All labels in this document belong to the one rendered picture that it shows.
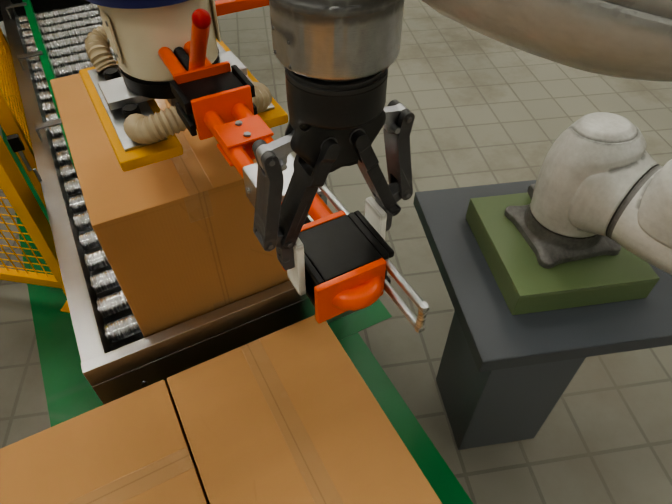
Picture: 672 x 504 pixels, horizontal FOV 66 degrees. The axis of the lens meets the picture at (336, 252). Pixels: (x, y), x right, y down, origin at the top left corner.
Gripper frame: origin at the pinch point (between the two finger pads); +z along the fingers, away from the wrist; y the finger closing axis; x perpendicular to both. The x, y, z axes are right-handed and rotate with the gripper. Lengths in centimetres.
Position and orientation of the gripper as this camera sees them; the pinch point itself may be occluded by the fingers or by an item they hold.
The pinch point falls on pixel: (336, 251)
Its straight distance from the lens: 52.2
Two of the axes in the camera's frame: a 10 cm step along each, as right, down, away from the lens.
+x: 4.7, 6.4, -6.0
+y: -8.8, 3.4, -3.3
